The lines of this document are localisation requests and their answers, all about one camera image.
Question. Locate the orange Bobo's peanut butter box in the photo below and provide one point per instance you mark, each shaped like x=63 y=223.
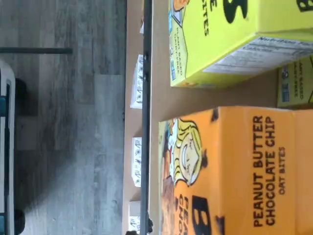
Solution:
x=304 y=171
x=232 y=171

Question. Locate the black metal shelving rack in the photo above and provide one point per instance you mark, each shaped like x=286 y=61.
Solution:
x=146 y=122

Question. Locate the white patterned pantry box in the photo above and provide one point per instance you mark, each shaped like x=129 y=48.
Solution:
x=137 y=83
x=134 y=215
x=137 y=161

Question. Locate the black metal bar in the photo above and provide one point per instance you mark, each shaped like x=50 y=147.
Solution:
x=36 y=51

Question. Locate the green Bobo's apple pie box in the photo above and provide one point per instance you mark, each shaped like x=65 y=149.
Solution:
x=293 y=85
x=232 y=36

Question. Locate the white teal wheeled base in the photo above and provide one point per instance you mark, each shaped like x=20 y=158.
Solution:
x=7 y=147

